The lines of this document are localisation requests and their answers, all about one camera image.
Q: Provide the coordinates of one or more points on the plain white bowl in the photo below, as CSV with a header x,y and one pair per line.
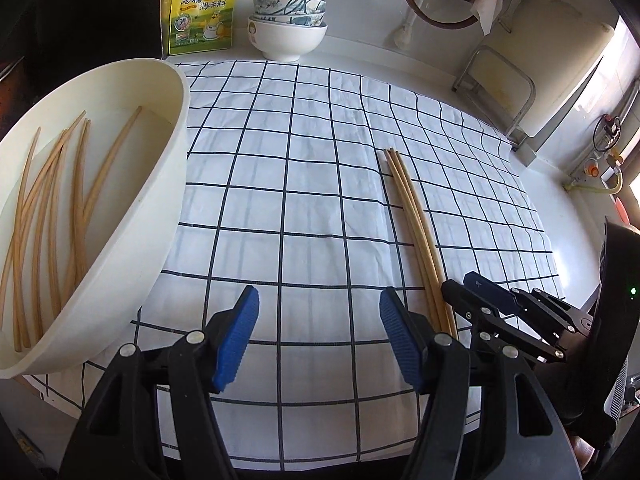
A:
x,y
287,40

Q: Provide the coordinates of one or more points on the pile of wooden chopsticks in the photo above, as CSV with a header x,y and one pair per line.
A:
x,y
80,185

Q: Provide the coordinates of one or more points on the plain bamboo chopstick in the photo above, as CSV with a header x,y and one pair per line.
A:
x,y
427,260
421,260
433,260

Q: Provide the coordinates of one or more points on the black kitchen appliance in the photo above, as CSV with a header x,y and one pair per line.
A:
x,y
75,10

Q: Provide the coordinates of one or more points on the white plastic basin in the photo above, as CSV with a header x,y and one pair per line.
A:
x,y
165,185

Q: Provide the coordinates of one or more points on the white pipe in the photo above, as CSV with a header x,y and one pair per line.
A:
x,y
412,15

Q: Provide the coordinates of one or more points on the white checked cloth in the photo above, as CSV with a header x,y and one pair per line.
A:
x,y
300,185

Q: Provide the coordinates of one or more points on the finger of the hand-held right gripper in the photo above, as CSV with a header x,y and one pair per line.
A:
x,y
462,300
492,295

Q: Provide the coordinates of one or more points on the yellow seasoning pouch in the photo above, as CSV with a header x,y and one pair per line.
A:
x,y
200,15

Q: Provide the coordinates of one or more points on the white cutting board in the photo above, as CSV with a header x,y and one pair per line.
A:
x,y
560,70

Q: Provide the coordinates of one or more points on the metal rack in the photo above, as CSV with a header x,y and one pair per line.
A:
x,y
525,105

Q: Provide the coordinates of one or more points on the blue patterned bowl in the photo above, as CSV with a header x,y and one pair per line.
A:
x,y
290,4
312,19

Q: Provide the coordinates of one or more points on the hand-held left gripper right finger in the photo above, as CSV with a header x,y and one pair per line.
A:
x,y
400,345

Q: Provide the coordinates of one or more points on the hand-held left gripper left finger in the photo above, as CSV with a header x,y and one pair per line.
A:
x,y
235,345

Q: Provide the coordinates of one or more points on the wall gas valve fitting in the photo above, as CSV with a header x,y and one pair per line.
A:
x,y
592,170

